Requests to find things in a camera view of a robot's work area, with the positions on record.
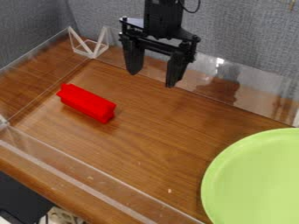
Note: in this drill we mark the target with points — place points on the green plate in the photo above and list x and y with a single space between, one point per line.
249 186

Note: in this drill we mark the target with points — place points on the red plastic block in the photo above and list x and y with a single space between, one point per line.
86 103

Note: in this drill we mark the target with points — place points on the black box under table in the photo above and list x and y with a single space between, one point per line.
20 201

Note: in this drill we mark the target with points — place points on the white power strip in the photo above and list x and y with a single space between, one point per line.
60 216

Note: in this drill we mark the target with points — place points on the clear acrylic barrier wall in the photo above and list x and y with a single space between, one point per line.
130 171

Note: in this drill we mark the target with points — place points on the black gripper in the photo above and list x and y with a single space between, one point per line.
157 32

